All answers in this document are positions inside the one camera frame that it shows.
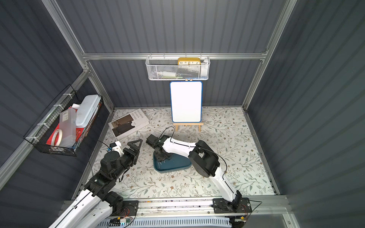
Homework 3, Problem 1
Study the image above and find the teal plastic tray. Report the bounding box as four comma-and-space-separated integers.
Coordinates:
153, 152, 192, 173

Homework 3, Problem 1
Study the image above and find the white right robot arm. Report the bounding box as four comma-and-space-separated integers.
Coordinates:
146, 135, 242, 212

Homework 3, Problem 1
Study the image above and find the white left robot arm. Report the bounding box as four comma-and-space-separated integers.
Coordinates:
50, 139, 143, 228

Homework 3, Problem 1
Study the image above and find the translucent plastic box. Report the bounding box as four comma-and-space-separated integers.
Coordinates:
59, 108, 77, 148

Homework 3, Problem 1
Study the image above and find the small wooden easel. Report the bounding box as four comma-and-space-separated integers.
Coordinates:
173, 122, 204, 132

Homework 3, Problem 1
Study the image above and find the interior design trends magazine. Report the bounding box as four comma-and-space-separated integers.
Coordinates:
108, 109, 149, 140

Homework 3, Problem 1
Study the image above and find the white plastic case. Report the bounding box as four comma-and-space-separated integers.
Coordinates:
76, 95, 101, 128

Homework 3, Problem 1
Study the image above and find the blue framed whiteboard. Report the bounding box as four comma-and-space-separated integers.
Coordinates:
170, 81, 202, 123

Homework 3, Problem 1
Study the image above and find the white tape roll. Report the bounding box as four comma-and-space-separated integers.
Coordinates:
50, 129, 63, 146

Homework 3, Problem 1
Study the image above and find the yellow clock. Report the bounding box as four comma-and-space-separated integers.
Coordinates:
178, 57, 201, 66

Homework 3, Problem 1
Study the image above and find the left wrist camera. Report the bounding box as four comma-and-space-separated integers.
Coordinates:
109, 141, 124, 156

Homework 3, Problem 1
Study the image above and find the black wire wall basket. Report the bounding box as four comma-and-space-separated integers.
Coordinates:
24, 86, 103, 157

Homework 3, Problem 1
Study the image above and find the white mesh wall basket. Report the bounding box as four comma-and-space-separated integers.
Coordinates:
145, 57, 211, 81

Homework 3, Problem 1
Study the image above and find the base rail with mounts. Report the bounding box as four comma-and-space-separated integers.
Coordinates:
98, 196, 291, 220

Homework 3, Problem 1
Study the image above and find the aluminium frame rail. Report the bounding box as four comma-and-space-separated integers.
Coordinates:
82, 52, 267, 60

